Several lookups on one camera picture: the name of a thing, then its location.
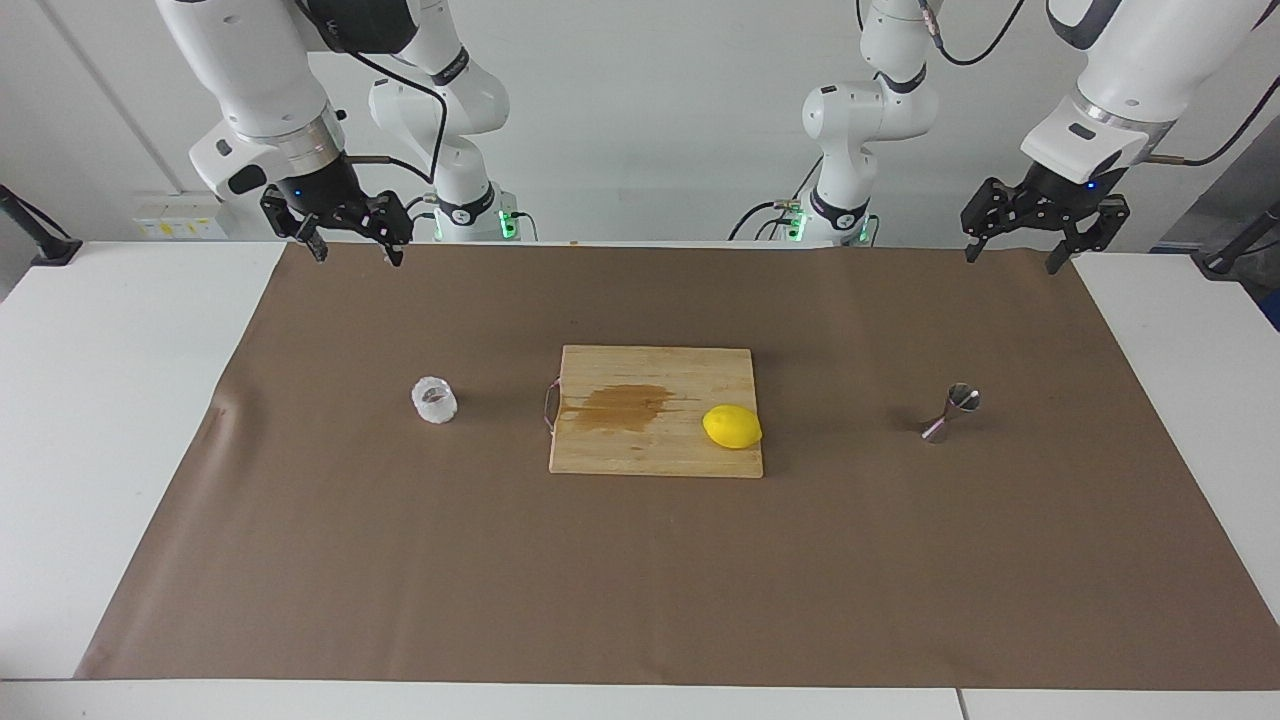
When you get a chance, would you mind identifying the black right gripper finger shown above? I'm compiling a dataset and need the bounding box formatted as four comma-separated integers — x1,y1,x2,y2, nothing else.
350,192,413,268
262,188,329,263

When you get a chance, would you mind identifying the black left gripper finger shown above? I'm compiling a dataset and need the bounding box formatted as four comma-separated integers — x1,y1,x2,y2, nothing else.
962,178,1031,264
1045,198,1131,276

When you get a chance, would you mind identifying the metal double jigger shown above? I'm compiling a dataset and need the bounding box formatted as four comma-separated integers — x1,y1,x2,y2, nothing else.
921,383,982,444

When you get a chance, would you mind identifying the black stand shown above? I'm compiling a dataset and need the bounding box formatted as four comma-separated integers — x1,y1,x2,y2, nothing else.
0,185,83,266
1195,200,1280,281

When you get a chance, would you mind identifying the wooden cutting board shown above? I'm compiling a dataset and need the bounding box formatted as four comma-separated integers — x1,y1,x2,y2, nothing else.
543,345,764,479

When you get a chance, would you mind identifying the yellow lemon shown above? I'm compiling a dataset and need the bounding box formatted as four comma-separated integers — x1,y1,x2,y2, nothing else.
702,404,763,450

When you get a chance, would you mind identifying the brown paper table mat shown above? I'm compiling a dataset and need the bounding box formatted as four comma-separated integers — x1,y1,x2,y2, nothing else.
75,240,1280,691

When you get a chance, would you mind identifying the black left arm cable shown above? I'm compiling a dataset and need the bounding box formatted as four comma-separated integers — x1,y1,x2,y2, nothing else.
920,0,1280,169

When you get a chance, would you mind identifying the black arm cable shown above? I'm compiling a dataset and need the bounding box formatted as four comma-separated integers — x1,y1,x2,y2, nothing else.
920,0,1280,169
345,50,448,186

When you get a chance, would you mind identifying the white wall socket strip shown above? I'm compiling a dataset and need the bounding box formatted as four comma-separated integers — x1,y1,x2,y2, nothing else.
133,192,241,241

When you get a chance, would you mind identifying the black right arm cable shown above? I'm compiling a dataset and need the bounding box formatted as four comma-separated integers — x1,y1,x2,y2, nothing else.
345,50,448,186

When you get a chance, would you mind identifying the black left base cable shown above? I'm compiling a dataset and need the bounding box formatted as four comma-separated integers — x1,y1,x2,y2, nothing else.
728,160,823,241

